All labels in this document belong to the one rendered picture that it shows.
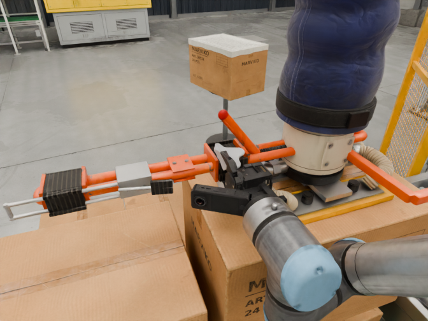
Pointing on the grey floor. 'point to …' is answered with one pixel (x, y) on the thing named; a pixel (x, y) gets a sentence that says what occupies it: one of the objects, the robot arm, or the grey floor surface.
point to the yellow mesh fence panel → (406, 99)
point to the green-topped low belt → (23, 25)
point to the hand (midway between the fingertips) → (214, 161)
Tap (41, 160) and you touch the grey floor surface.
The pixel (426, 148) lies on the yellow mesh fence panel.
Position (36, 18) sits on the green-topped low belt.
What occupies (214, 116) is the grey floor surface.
